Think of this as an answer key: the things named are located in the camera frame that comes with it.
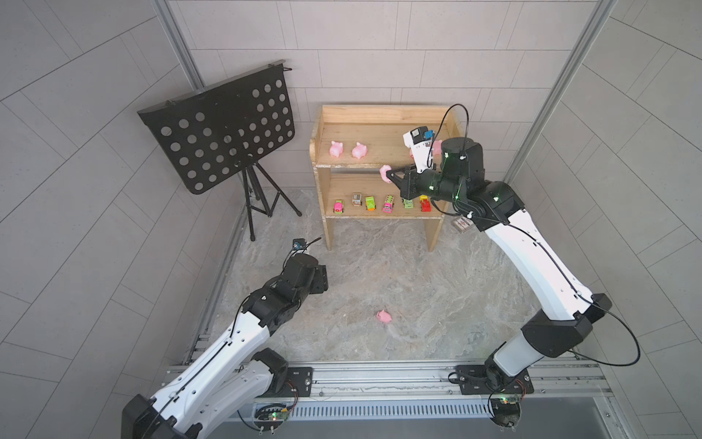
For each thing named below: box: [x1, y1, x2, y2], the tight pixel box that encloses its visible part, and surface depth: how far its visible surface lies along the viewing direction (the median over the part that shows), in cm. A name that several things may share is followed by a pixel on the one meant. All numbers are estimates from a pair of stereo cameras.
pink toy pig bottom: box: [376, 309, 393, 324], surface depth 82 cm
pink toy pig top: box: [329, 140, 344, 159], surface depth 70 cm
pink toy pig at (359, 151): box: [351, 141, 369, 161], surface depth 69 cm
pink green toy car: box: [332, 199, 345, 215], surface depth 84 cm
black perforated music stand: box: [137, 59, 303, 242], surface depth 74 cm
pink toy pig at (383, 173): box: [379, 164, 393, 184], surface depth 64 cm
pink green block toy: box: [382, 194, 395, 215], surface depth 84 cm
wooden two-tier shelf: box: [308, 104, 466, 252], surface depth 78 cm
